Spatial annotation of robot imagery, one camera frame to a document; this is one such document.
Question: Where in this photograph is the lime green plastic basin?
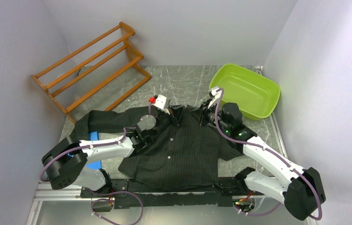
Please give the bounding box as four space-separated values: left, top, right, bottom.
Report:
209 64 281 120

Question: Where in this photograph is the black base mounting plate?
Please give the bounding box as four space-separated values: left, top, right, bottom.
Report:
80 177 265 210

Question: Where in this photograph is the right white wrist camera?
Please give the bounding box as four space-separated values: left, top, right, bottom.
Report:
207 86 223 108

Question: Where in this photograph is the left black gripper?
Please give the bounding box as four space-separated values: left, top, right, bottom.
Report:
149 105 185 143

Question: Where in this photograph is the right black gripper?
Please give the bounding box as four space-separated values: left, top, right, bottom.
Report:
188 98 231 133

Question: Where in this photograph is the aluminium frame rail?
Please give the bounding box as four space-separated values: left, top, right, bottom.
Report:
34 177 249 201

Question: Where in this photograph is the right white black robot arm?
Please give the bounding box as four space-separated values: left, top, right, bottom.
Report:
199 99 326 220

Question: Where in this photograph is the orange wooden shoe rack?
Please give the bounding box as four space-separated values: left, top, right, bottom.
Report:
31 22 152 123

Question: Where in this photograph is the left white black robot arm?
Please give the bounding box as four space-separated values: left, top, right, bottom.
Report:
40 105 185 197

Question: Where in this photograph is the black pinstriped shirt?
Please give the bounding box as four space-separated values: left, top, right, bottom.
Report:
72 106 242 191

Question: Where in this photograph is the blue flat mat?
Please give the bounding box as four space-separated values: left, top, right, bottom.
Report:
85 131 103 170

